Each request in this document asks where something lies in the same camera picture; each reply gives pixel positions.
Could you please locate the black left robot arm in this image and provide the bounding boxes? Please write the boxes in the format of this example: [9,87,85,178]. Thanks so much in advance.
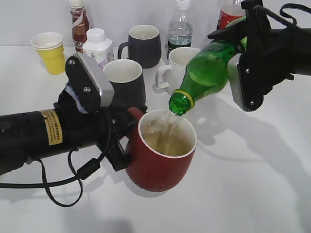
[0,84,138,180]

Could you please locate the white ceramic mug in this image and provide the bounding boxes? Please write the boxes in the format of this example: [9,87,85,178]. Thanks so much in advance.
[153,47,200,95]

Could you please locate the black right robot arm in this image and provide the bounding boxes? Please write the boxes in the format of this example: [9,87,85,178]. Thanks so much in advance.
[208,0,311,102]

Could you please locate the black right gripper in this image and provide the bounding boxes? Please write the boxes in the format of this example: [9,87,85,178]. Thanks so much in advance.
[207,0,294,87]

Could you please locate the white milk bottle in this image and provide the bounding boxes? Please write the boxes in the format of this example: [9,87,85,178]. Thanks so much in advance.
[83,28,114,69]

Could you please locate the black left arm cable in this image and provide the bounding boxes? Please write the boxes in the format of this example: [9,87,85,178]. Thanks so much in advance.
[0,118,115,207]

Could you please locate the cola bottle red label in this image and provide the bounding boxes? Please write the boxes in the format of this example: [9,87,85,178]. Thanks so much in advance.
[217,0,245,30]

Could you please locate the green soda bottle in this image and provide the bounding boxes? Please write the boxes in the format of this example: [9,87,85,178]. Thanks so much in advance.
[168,19,248,117]

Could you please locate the black front ceramic mug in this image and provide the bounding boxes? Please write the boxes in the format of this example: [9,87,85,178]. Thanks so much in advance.
[103,59,146,110]

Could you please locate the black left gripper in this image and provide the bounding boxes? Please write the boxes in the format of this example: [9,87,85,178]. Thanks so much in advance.
[53,89,139,171]

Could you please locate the brown tea bottle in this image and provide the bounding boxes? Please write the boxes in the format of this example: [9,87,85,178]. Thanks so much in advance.
[69,0,91,53]

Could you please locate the yellow paper cup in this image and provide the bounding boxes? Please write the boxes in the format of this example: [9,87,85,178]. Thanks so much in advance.
[31,32,65,75]

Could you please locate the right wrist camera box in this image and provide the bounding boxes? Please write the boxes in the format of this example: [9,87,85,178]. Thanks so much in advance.
[227,49,273,112]

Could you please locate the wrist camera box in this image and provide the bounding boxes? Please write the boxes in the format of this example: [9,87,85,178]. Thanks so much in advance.
[65,52,115,114]
[227,49,273,112]

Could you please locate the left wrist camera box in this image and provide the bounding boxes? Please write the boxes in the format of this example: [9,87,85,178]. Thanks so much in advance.
[65,52,115,114]

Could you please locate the black rear ceramic mug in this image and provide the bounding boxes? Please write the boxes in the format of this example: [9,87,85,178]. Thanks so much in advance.
[118,25,162,69]

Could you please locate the red ceramic mug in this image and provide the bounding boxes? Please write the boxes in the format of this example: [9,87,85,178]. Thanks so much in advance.
[126,107,197,192]

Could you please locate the black ceramic mug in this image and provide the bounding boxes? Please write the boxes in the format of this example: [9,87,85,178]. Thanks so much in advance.
[118,25,162,69]
[103,59,146,110]

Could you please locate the clear water bottle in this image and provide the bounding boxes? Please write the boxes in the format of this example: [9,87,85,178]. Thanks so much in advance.
[167,0,193,57]

